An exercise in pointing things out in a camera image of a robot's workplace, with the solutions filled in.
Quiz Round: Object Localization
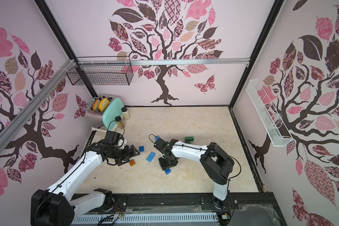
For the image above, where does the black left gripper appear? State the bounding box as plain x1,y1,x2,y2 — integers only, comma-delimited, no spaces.
107,145,139,166

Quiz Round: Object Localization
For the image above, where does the small dark green lego brick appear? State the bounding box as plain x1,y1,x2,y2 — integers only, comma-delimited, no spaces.
185,137,194,143

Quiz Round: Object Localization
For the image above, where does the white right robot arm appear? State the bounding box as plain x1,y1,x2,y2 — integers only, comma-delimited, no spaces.
153,138,235,210

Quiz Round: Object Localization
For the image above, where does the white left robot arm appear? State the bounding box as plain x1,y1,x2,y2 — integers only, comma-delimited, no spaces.
31,131,140,226

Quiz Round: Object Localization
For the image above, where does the light blue long lego brick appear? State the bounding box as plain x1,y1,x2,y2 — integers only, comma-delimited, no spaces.
146,152,156,163

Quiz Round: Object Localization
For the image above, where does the brown spice jar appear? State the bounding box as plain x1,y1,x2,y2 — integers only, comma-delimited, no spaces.
115,116,125,129

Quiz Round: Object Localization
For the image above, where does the pale spice jar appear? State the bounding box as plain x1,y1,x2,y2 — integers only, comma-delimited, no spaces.
121,107,130,120

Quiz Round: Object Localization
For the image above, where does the mint green toaster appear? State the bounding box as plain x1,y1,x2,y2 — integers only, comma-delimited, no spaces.
85,94,124,131

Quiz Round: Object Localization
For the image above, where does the white cable duct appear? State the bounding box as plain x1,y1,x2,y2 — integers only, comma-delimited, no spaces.
72,212,218,226

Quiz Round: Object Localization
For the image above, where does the black wire basket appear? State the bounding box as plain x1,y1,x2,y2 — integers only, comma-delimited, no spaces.
66,55,134,86

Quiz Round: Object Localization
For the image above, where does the aluminium rail back wall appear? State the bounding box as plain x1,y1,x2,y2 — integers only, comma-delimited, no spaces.
78,58,250,66

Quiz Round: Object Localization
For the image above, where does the aluminium rail wall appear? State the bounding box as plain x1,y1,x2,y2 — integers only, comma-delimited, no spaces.
0,59,74,153
78,58,250,66

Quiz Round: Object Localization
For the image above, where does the white wire shelf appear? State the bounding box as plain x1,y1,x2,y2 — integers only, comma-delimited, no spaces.
246,80,294,147

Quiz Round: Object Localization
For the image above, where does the aluminium rail left wall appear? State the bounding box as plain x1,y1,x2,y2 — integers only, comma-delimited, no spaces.
0,59,74,153

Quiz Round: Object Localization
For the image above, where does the black corner frame post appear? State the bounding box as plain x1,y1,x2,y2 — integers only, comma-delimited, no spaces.
229,0,284,108

